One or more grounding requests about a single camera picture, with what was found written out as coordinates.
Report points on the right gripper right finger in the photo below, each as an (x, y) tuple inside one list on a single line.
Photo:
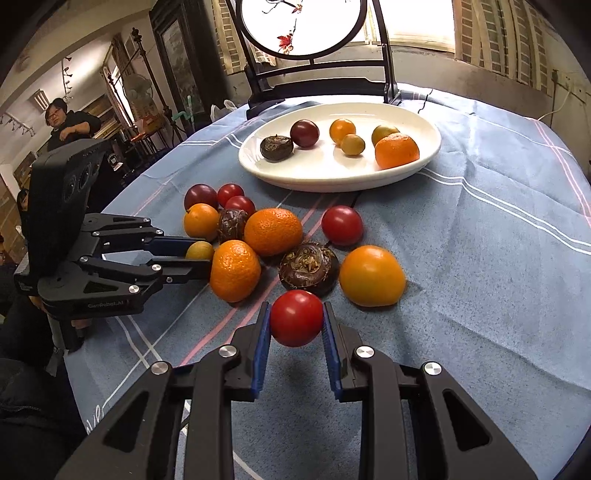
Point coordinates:
[(415, 417)]

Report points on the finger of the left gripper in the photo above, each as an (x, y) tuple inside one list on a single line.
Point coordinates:
[(105, 276), (167, 245)]

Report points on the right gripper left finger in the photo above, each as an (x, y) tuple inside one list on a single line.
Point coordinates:
[(138, 437)]

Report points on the small yellow longan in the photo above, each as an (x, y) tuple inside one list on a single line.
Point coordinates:
[(200, 250), (353, 145)]

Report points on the dark red plum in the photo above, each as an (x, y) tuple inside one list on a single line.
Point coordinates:
[(200, 193), (304, 133)]

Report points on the dark brown water chestnut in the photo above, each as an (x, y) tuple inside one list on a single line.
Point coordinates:
[(231, 225), (310, 267), (276, 148)]

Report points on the small orange tomato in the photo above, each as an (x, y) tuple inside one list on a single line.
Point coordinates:
[(340, 128)]

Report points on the yellow green tomato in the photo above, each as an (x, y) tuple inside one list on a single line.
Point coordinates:
[(381, 132)]

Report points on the small orange mandarin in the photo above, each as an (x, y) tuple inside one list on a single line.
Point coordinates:
[(201, 221)]

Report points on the person in black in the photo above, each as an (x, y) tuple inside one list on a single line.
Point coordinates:
[(67, 125)]

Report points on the large orange mandarin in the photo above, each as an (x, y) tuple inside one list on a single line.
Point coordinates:
[(273, 231), (235, 271)]

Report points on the red cherry tomato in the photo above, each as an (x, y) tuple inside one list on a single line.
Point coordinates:
[(228, 191), (241, 202)]

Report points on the standing fan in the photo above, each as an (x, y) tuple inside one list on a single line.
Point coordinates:
[(138, 92)]

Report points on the white plastic bag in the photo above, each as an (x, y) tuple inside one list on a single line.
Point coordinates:
[(219, 112)]

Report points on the orange yellow tomato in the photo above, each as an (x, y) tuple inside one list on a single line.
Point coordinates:
[(372, 277)]

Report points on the blue plaid tablecloth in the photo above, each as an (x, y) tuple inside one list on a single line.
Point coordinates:
[(480, 261)]

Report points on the white ceramic plate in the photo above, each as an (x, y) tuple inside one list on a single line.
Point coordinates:
[(340, 147)]

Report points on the dark wooden cabinet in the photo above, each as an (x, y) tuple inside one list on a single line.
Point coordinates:
[(187, 48)]

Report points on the round bird painting screen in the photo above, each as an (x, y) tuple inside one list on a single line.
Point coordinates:
[(289, 37)]

